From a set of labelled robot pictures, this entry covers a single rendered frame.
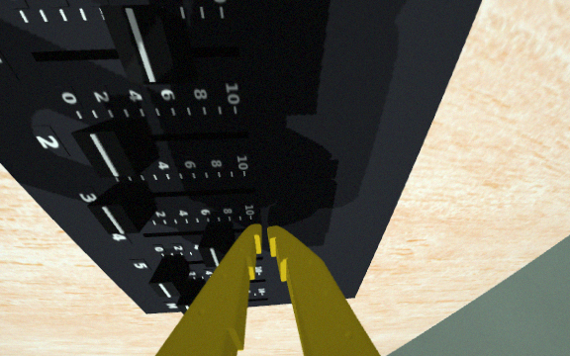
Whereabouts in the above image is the black lighting desk panel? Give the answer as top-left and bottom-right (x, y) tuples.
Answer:
(0, 0), (482, 314)

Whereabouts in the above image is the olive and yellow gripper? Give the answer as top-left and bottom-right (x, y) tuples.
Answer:
(155, 223), (381, 356)

